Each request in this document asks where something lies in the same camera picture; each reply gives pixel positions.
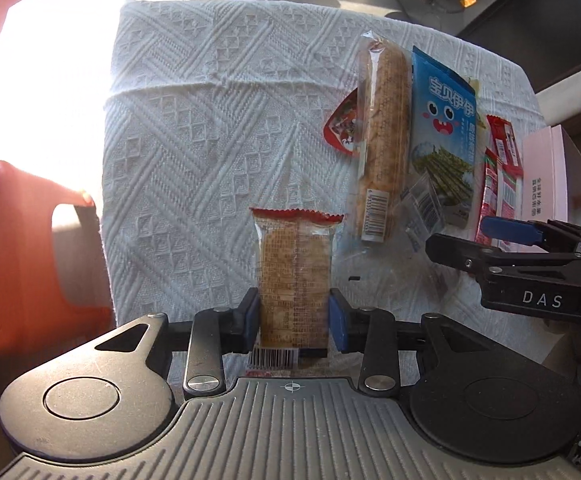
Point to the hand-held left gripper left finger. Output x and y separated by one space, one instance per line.
251 320

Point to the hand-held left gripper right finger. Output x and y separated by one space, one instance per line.
336 322

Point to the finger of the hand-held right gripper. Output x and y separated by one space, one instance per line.
512 230
450 251

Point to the red silver snack pouch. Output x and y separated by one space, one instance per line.
507 140
492 195

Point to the clear cracker packet red ends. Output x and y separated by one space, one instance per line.
290 270

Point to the pale pink cardboard box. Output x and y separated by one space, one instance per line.
540 170

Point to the small red picture snack packet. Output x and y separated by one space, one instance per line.
338 130

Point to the clear plastic snack packet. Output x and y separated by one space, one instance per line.
428 207

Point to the blue seaweed snack packet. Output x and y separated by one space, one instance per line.
440 110

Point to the long bread stick packet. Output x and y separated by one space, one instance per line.
383 125

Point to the white textured tablecloth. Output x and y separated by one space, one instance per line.
210 135

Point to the orange plastic stool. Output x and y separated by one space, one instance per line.
15 240

